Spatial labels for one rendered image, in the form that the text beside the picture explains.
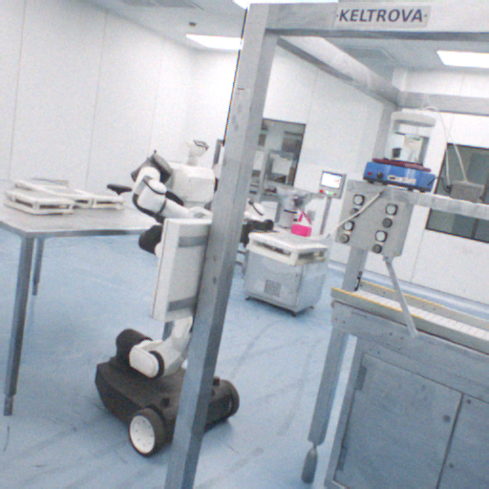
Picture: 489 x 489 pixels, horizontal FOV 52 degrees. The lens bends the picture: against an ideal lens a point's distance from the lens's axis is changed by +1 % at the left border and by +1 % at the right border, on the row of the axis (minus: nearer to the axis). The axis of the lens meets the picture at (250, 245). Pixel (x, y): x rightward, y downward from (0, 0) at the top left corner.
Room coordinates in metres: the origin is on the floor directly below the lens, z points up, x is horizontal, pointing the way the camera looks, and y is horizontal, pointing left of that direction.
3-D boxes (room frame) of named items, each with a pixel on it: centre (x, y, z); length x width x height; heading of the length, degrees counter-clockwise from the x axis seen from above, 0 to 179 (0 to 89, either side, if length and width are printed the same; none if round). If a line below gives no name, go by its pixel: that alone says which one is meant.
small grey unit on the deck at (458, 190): (1.70, -0.66, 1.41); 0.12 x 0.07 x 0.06; 57
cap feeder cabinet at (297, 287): (4.82, -0.40, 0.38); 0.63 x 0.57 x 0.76; 61
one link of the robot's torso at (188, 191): (2.47, 0.41, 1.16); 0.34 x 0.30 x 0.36; 144
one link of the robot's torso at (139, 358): (2.44, 0.37, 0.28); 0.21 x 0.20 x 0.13; 54
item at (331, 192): (4.84, -0.65, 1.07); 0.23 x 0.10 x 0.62; 61
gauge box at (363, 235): (1.77, -0.41, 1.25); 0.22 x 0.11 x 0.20; 57
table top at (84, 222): (2.98, 1.29, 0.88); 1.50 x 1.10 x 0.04; 57
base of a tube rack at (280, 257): (2.06, -0.16, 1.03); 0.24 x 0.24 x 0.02; 53
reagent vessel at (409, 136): (1.84, -0.48, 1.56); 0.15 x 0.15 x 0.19
